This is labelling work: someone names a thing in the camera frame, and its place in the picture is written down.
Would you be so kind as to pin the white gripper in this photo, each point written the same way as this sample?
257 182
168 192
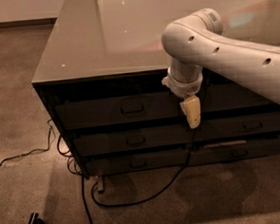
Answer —
185 86

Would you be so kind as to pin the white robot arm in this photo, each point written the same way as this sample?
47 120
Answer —
195 42

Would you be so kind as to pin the dark grey drawer cabinet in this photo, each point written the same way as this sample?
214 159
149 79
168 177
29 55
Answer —
111 48

